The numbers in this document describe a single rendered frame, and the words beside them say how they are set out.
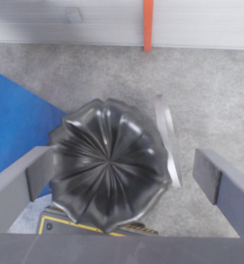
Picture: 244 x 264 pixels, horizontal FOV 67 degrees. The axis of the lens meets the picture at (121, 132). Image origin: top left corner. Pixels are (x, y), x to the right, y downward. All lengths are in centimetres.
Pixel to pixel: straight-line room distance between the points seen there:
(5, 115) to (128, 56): 103
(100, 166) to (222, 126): 96
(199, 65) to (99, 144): 105
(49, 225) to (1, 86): 78
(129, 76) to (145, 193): 102
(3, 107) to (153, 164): 65
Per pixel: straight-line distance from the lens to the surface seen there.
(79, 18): 142
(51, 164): 17
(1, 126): 91
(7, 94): 93
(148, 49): 159
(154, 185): 73
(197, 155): 16
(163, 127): 86
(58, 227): 122
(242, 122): 156
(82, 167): 88
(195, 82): 154
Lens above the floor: 137
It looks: 79 degrees down
